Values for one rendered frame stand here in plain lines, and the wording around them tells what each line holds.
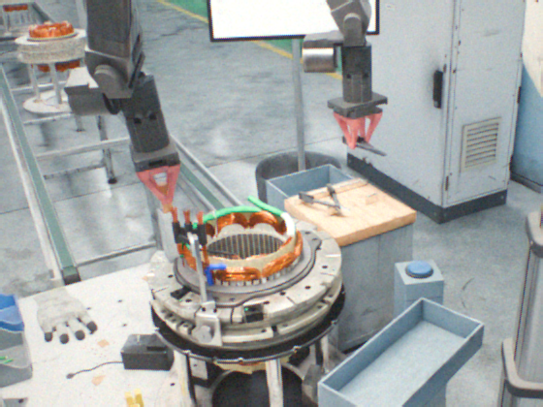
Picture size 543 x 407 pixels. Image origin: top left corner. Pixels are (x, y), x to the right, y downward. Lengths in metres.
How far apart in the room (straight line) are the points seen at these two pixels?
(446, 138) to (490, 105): 0.29
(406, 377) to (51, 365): 0.80
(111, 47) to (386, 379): 0.57
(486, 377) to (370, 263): 1.33
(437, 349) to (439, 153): 2.41
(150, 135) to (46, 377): 0.64
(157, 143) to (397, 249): 0.54
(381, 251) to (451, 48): 2.03
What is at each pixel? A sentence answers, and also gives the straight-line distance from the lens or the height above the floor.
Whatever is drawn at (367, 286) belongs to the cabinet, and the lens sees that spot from 1.26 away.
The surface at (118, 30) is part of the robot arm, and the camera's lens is 0.85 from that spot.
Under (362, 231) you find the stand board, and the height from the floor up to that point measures 1.06.
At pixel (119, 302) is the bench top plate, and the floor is 0.78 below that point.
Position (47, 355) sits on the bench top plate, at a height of 0.78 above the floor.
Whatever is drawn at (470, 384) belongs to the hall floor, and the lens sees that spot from 2.45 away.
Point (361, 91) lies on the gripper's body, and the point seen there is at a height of 1.30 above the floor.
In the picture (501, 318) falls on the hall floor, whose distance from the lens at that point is 2.80.
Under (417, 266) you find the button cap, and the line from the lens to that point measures 1.11.
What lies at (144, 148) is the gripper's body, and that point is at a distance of 0.97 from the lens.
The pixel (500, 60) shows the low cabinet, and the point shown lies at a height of 0.85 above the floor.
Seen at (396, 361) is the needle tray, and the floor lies 1.03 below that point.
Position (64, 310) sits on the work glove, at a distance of 1.56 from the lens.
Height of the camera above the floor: 1.63
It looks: 28 degrees down
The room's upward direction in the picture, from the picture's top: 3 degrees counter-clockwise
